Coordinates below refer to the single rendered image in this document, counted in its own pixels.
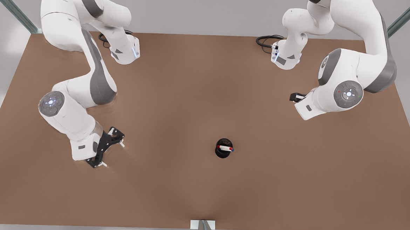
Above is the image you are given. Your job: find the black round pen holder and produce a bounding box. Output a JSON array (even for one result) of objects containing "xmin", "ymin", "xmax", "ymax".
[{"xmin": 214, "ymin": 137, "xmax": 234, "ymax": 160}]

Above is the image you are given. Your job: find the black cable loop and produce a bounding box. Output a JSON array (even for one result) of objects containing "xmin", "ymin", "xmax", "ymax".
[
  {"xmin": 97, "ymin": 28, "xmax": 134, "ymax": 50},
  {"xmin": 255, "ymin": 34, "xmax": 285, "ymax": 55}
]

